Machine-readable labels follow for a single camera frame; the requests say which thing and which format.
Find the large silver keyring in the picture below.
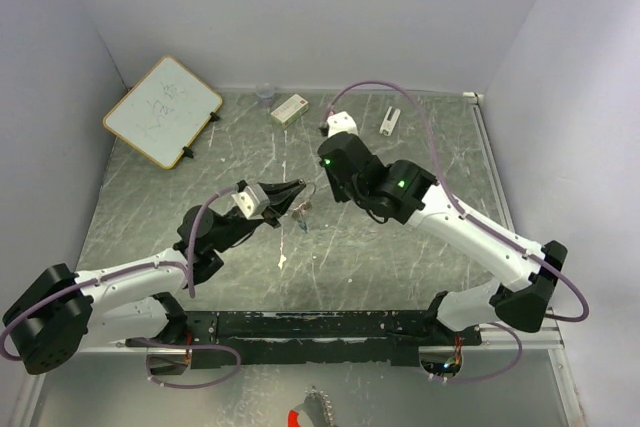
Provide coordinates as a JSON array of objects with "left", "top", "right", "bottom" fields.
[{"left": 303, "top": 182, "right": 317, "bottom": 204}]

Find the bunch of silver keys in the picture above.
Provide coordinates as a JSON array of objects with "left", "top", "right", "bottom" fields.
[{"left": 291, "top": 199, "right": 312, "bottom": 228}]

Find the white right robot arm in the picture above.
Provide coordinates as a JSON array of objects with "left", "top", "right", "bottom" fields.
[{"left": 318, "top": 132, "right": 567, "bottom": 345}]

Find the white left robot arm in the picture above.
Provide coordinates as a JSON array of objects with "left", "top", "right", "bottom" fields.
[{"left": 1, "top": 179, "right": 307, "bottom": 375}]

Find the white clip device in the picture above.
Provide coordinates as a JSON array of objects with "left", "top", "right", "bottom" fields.
[{"left": 379, "top": 106, "right": 401, "bottom": 136}]

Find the white and green small box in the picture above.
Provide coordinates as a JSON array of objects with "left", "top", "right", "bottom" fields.
[{"left": 270, "top": 94, "right": 309, "bottom": 129}]

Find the clear plastic cup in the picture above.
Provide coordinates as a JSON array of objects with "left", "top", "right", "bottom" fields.
[{"left": 255, "top": 83, "right": 275, "bottom": 107}]

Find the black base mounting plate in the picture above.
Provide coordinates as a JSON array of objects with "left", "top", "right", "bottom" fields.
[{"left": 147, "top": 310, "right": 481, "bottom": 367}]

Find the red and white tool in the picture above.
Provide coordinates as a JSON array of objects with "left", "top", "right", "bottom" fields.
[{"left": 287, "top": 401, "right": 325, "bottom": 427}]

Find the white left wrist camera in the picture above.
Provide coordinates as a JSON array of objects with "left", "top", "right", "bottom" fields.
[{"left": 231, "top": 183, "right": 270, "bottom": 220}]

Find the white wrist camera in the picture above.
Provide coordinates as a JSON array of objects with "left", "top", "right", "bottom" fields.
[
  {"left": 326, "top": 111, "right": 358, "bottom": 137},
  {"left": 231, "top": 183, "right": 270, "bottom": 220}
]

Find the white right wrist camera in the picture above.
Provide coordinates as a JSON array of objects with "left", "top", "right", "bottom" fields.
[{"left": 326, "top": 111, "right": 358, "bottom": 137}]

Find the small whiteboard with wooden frame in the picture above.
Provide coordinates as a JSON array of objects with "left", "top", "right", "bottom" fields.
[{"left": 103, "top": 55, "right": 223, "bottom": 170}]

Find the white corner bracket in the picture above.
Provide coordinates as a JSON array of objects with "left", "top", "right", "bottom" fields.
[{"left": 463, "top": 91, "right": 484, "bottom": 104}]

